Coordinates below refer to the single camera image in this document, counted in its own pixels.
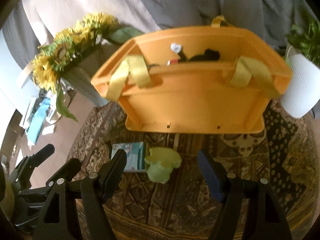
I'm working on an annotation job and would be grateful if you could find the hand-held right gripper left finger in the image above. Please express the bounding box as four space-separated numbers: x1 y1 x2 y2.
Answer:
37 149 127 240

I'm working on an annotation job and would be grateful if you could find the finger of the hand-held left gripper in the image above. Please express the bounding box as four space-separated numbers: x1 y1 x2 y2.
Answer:
46 157 82 188
10 144 55 183

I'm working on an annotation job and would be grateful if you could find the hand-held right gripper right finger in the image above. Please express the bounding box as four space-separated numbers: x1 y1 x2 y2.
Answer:
197 149 293 240

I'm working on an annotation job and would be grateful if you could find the green plush toy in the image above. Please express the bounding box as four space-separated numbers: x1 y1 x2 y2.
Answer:
144 147 182 183

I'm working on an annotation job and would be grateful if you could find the orange plastic crate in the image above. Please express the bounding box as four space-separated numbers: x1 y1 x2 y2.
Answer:
90 15 293 133

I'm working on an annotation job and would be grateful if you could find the black white plush toy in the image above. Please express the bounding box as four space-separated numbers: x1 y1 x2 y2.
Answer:
167 42 220 67

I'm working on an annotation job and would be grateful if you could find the blue cloth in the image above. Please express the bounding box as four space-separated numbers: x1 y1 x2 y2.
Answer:
26 97 52 145

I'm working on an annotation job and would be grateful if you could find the patterned rug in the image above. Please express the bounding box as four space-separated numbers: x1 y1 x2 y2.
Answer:
66 97 320 240

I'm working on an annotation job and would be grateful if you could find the stack of white papers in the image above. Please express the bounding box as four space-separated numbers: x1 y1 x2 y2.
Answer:
19 95 38 130

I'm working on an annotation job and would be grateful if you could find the grey ribbed vase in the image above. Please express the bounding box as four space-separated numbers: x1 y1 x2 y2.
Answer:
60 52 110 107

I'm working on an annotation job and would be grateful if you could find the sunflower bouquet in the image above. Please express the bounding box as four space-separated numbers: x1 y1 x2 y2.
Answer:
31 12 144 122

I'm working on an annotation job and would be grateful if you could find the green plant in white pot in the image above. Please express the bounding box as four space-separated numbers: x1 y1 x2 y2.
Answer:
281 12 320 118

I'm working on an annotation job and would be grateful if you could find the beige curtain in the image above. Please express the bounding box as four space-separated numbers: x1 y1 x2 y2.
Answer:
21 0 160 53

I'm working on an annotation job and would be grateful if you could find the grey curtain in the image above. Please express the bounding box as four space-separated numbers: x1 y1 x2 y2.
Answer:
5 0 320 63

